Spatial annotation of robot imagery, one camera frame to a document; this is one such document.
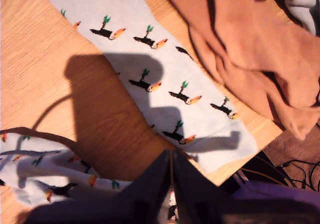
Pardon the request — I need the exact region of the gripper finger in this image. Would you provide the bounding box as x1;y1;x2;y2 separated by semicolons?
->
171;147;320;224
24;148;172;224

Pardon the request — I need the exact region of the black floor cable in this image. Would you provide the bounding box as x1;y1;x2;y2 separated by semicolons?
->
281;158;320;192

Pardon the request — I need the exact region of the white animal print sock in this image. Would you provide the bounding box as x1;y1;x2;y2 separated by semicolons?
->
38;0;259;174
0;131;179;222

